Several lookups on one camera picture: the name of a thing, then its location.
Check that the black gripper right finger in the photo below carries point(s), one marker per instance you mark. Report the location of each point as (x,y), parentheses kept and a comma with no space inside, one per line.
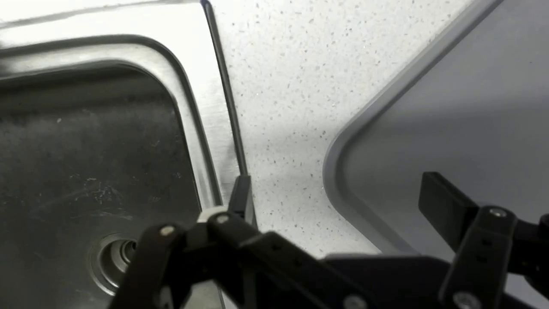
(481,251)

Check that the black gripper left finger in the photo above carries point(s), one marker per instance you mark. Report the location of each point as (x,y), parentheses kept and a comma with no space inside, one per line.
(252,268)

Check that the stainless steel double sink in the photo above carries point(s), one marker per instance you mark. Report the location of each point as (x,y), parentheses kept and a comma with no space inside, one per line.
(87,172)

